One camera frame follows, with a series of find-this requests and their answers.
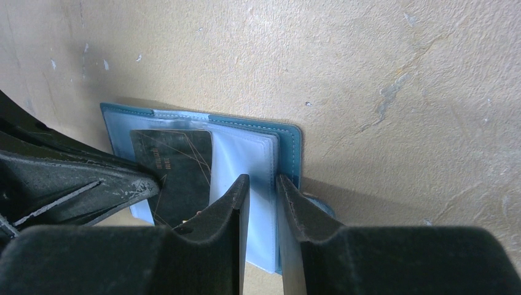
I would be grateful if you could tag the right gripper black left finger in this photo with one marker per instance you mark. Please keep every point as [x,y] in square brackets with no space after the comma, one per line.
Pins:
[204,255]

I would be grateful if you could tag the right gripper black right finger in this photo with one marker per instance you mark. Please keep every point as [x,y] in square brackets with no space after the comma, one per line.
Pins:
[321,255]

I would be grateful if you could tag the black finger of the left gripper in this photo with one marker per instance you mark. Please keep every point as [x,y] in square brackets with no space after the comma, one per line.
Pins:
[49,178]

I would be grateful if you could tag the blue card holder wallet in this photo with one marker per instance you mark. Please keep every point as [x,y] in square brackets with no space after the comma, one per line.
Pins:
[260,149]

